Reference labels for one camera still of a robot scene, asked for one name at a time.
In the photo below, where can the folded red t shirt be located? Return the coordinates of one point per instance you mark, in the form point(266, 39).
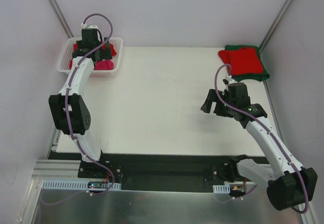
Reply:
point(243, 61)

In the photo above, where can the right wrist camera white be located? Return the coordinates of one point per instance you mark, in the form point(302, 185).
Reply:
point(228, 79)

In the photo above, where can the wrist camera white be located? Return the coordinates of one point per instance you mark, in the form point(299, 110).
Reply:
point(89, 26)
point(228, 79)

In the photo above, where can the pink t shirt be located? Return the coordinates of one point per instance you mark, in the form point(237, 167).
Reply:
point(104, 65)

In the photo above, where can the right grey cable duct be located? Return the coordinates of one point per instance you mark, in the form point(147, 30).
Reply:
point(221, 189)

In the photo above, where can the left grey cable duct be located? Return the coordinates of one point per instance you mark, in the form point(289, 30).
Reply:
point(81, 185)

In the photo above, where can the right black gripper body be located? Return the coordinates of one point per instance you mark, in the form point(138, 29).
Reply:
point(218, 105)

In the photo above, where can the red crumpled t shirt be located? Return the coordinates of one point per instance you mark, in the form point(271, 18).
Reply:
point(113, 52)

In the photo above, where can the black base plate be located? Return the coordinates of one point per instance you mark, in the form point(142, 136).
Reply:
point(162, 173)

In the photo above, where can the grey cable duct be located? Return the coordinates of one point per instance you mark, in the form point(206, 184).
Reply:
point(221, 189)
point(81, 185)

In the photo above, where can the folded green t shirt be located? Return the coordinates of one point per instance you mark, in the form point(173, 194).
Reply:
point(257, 77)

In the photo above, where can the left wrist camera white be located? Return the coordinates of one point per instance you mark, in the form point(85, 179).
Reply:
point(89, 26)

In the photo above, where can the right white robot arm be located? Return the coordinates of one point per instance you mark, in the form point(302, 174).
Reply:
point(288, 183)

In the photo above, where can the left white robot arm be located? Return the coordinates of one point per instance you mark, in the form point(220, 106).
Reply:
point(69, 111)

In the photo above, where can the white plastic basket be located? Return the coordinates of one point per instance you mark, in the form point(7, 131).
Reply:
point(65, 57)

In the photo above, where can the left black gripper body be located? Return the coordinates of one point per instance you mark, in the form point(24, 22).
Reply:
point(107, 50)

